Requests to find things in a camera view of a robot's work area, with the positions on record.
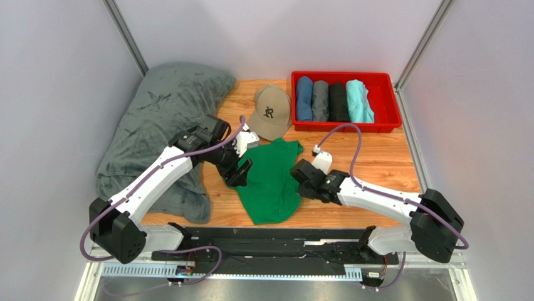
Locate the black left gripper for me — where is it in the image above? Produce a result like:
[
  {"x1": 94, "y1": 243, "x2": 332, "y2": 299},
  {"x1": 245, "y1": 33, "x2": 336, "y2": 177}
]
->
[{"x1": 207, "y1": 136, "x2": 253, "y2": 187}]

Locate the green t-shirt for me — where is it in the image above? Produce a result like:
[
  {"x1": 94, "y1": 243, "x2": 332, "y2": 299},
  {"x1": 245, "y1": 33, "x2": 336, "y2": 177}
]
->
[{"x1": 236, "y1": 138, "x2": 303, "y2": 225}]

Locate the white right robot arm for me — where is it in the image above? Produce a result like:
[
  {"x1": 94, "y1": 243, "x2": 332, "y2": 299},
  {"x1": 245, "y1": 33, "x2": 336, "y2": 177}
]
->
[{"x1": 290, "y1": 159, "x2": 468, "y2": 263}]

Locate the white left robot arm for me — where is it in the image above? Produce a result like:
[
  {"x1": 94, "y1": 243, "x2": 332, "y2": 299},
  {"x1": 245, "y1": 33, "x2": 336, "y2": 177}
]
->
[{"x1": 80, "y1": 115, "x2": 259, "y2": 264}]

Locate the tan baseball cap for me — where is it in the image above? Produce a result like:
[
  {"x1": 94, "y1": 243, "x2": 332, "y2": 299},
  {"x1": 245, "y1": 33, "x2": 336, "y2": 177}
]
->
[{"x1": 247, "y1": 84, "x2": 292, "y2": 141}]

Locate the black rolled t-shirt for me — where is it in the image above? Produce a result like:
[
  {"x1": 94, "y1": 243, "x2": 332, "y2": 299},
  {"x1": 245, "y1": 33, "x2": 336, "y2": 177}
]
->
[{"x1": 328, "y1": 82, "x2": 350, "y2": 122}]

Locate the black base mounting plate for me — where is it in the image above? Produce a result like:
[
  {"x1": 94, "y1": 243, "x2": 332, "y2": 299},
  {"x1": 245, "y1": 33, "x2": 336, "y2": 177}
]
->
[{"x1": 150, "y1": 226, "x2": 399, "y2": 277}]

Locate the grey rolled t-shirt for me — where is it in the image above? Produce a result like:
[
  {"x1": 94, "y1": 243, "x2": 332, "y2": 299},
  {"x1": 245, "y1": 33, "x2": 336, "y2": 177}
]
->
[{"x1": 311, "y1": 80, "x2": 330, "y2": 122}]

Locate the turquoise rolled t-shirt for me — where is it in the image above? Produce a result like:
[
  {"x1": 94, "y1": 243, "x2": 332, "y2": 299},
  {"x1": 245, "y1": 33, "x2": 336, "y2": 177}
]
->
[{"x1": 345, "y1": 80, "x2": 375, "y2": 124}]

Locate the blue rolled t-shirt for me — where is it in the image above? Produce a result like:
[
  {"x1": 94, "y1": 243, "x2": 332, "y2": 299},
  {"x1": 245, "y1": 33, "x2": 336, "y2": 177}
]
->
[{"x1": 296, "y1": 76, "x2": 313, "y2": 122}]

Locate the grey plush pillow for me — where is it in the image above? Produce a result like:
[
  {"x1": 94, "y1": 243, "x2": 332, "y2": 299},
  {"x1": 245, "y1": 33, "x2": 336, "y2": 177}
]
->
[{"x1": 96, "y1": 62, "x2": 236, "y2": 200}]

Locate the red plastic bin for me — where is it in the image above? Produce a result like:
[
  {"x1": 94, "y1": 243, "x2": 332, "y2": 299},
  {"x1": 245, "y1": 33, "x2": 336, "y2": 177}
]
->
[{"x1": 291, "y1": 71, "x2": 402, "y2": 134}]

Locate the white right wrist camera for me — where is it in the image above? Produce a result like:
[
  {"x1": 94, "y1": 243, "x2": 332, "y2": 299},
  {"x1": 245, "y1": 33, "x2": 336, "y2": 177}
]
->
[{"x1": 311, "y1": 145, "x2": 333, "y2": 174}]

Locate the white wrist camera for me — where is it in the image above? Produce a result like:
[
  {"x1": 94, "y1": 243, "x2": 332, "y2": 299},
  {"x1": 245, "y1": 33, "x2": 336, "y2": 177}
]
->
[
  {"x1": 311, "y1": 145, "x2": 333, "y2": 174},
  {"x1": 234, "y1": 123, "x2": 260, "y2": 157}
]

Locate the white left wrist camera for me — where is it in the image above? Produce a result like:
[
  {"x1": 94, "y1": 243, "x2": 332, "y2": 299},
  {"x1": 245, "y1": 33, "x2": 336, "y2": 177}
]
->
[{"x1": 234, "y1": 123, "x2": 260, "y2": 157}]

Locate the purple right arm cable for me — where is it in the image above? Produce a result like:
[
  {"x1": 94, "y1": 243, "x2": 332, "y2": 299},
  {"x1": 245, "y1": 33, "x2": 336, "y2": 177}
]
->
[{"x1": 315, "y1": 122, "x2": 469, "y2": 250}]

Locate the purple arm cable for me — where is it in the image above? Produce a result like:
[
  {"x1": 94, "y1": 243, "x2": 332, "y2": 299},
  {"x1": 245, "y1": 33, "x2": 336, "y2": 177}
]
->
[
  {"x1": 315, "y1": 122, "x2": 469, "y2": 250},
  {"x1": 79, "y1": 115, "x2": 247, "y2": 263}
]

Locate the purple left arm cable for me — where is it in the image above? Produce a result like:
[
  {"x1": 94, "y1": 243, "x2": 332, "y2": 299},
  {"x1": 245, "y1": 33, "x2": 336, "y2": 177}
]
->
[{"x1": 79, "y1": 115, "x2": 247, "y2": 263}]

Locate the aluminium frame rail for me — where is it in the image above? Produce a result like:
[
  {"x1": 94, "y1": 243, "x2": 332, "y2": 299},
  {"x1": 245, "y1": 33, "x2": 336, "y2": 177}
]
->
[{"x1": 75, "y1": 245, "x2": 476, "y2": 300}]

